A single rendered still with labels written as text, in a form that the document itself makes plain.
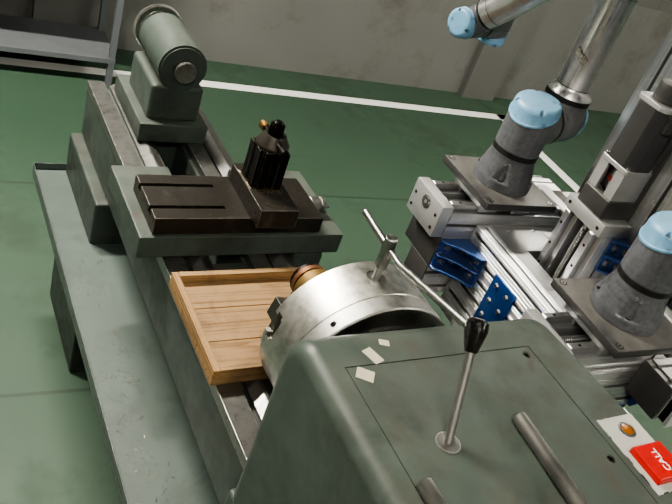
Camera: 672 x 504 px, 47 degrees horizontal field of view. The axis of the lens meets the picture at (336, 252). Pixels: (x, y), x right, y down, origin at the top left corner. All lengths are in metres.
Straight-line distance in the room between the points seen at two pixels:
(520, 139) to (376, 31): 3.64
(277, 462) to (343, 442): 0.21
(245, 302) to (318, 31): 3.73
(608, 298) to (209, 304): 0.83
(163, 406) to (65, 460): 0.63
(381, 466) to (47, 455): 1.64
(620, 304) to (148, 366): 1.13
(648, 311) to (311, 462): 0.82
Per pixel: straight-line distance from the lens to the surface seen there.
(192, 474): 1.81
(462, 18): 1.98
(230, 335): 1.62
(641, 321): 1.66
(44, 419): 2.58
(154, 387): 1.96
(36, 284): 3.03
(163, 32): 2.26
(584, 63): 1.98
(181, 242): 1.80
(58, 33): 4.62
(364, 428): 1.01
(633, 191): 1.84
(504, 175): 1.94
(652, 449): 1.23
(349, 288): 1.27
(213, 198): 1.87
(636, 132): 1.78
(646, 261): 1.61
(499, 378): 1.19
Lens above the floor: 1.96
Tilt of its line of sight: 33 degrees down
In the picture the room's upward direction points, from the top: 21 degrees clockwise
